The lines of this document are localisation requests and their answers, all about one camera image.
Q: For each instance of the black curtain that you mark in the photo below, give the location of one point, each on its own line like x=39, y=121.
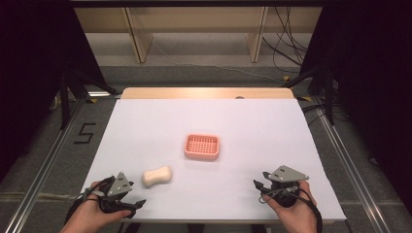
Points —
x=29, y=81
x=372, y=81

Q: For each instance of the yellow tape piece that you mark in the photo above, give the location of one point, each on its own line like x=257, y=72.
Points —
x=92, y=100
x=305, y=98
x=286, y=78

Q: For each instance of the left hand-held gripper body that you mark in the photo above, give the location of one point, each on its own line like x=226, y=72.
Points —
x=119, y=186

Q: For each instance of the person's right hand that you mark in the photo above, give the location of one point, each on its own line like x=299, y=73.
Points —
x=296, y=213

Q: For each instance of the pink soap dish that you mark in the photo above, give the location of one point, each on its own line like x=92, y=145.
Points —
x=201, y=147

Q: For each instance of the white table cover sheet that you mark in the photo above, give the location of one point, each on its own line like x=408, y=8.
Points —
x=207, y=123

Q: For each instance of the dark table grommet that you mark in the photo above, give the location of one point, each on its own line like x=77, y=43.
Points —
x=239, y=97

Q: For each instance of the aluminium floor rail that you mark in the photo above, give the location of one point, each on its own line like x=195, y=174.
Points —
x=45, y=168
x=350, y=168

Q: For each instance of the light wooden shelf unit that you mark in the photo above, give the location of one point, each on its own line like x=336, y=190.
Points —
x=200, y=19

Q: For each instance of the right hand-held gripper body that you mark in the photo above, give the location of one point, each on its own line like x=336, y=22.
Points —
x=286, y=181

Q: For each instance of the light wooden table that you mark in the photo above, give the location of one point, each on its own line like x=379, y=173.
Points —
x=181, y=93

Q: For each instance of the black tripod stand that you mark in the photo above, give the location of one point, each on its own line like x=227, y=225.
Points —
x=327, y=93
x=66, y=97

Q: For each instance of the cream soap bar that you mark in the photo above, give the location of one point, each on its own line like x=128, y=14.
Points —
x=157, y=176

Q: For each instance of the person's left hand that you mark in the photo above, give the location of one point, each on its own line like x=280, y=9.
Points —
x=92, y=215

